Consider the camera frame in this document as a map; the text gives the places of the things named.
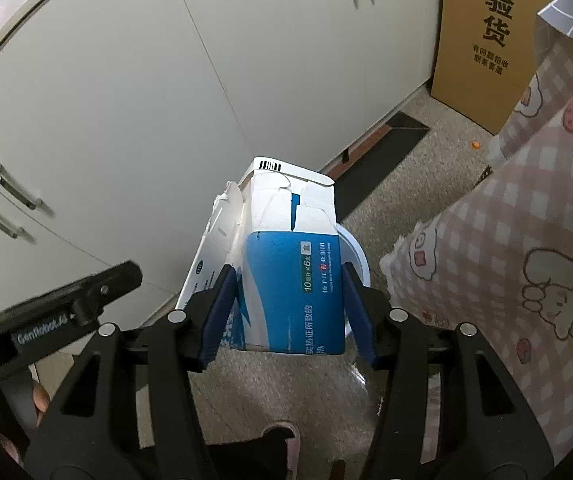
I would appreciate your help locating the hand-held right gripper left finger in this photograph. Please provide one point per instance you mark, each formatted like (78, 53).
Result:
(219, 310)

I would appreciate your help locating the pink slipper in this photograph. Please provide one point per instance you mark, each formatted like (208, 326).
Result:
(291, 447)

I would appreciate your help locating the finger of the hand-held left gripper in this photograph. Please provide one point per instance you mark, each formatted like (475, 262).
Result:
(111, 282)

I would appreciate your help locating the blue and white medicine box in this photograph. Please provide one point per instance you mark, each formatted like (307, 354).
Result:
(276, 285)

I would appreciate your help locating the black cabinet foot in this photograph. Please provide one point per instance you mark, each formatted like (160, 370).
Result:
(345, 156)

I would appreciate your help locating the brown cardboard box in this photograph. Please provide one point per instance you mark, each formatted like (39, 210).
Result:
(481, 60)

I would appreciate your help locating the pink checked printed blanket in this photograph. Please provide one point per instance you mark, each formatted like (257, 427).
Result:
(516, 210)

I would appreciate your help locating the person's left hand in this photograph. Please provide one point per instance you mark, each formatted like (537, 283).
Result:
(41, 397)

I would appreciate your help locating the white cabinet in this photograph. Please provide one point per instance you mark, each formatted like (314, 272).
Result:
(166, 110)

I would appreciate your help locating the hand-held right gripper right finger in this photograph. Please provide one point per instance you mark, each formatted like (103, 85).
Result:
(356, 310)

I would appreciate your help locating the light blue plastic bin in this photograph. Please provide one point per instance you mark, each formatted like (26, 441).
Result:
(359, 260)

